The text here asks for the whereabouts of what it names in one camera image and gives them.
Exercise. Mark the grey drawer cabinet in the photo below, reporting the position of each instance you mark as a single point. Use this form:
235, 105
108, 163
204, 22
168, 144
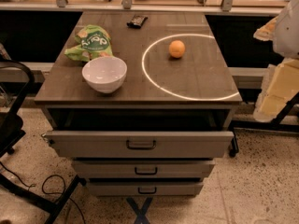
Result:
195, 93

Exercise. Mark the middle grey drawer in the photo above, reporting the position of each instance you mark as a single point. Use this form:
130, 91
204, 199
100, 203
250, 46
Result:
143, 169

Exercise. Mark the black office chair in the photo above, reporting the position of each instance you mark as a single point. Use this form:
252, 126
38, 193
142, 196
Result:
10, 133

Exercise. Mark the bottom grey drawer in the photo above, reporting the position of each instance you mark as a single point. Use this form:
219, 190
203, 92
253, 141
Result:
144, 188

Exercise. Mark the dark rxbar chocolate wrapper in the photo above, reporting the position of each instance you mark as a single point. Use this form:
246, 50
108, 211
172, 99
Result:
137, 21

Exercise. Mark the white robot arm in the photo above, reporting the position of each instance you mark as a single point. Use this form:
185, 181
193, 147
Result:
286, 34

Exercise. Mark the white ceramic bowl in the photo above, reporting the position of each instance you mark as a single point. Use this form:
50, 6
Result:
105, 74

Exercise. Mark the green chip bag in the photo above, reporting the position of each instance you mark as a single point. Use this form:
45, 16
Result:
93, 42

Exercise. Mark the orange fruit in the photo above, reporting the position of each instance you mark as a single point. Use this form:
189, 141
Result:
177, 49

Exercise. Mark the grey drawer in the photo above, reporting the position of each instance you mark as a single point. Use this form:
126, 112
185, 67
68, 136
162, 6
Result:
139, 145
143, 169
144, 188

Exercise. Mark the top grey drawer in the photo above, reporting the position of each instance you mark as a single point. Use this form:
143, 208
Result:
139, 145

